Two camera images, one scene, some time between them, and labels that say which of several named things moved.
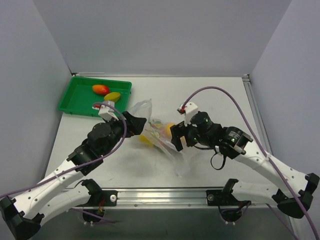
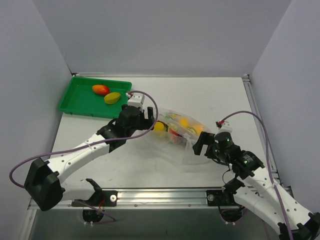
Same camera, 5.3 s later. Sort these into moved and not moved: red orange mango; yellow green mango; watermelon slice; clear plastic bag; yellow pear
Moved: clear plastic bag; yellow pear; watermelon slice
Not moved: yellow green mango; red orange mango
